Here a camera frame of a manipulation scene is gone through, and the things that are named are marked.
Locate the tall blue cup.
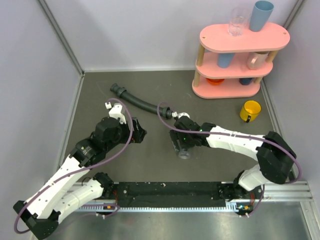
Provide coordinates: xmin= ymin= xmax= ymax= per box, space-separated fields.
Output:
xmin=249 ymin=0 xmax=274 ymax=32

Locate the pink mug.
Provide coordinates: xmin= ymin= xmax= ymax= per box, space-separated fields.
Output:
xmin=246 ymin=51 xmax=269 ymax=70

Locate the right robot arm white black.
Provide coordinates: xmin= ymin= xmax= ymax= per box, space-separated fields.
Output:
xmin=169 ymin=115 xmax=297 ymax=201

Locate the clear drinking glass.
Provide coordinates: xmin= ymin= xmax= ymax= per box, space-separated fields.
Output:
xmin=228 ymin=7 xmax=250 ymax=37

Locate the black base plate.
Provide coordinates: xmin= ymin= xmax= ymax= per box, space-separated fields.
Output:
xmin=109 ymin=181 xmax=266 ymax=208

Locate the blue cup middle shelf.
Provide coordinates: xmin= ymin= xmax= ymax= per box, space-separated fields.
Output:
xmin=217 ymin=52 xmax=235 ymax=69

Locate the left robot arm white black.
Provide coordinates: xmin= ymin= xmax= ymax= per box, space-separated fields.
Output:
xmin=13 ymin=117 xmax=147 ymax=240

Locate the aluminium rail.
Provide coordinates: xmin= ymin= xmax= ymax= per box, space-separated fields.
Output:
xmin=76 ymin=181 xmax=312 ymax=216

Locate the yellow mug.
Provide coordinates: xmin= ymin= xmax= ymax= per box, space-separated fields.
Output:
xmin=239 ymin=100 xmax=262 ymax=123

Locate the grey corrugated hose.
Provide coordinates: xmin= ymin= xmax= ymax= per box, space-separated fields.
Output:
xmin=109 ymin=83 xmax=177 ymax=119

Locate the dark blue cup bottom shelf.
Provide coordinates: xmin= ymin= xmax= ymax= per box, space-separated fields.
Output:
xmin=239 ymin=77 xmax=253 ymax=86

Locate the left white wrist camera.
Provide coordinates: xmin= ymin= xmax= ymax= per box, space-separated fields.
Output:
xmin=105 ymin=102 xmax=127 ymax=125

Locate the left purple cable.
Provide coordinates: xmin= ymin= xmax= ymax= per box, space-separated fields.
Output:
xmin=13 ymin=97 xmax=133 ymax=234

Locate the orange bowl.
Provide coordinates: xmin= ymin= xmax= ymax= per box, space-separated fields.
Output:
xmin=206 ymin=78 xmax=224 ymax=86

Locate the pink three-tier shelf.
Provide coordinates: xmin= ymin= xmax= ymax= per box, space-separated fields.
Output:
xmin=192 ymin=22 xmax=291 ymax=99

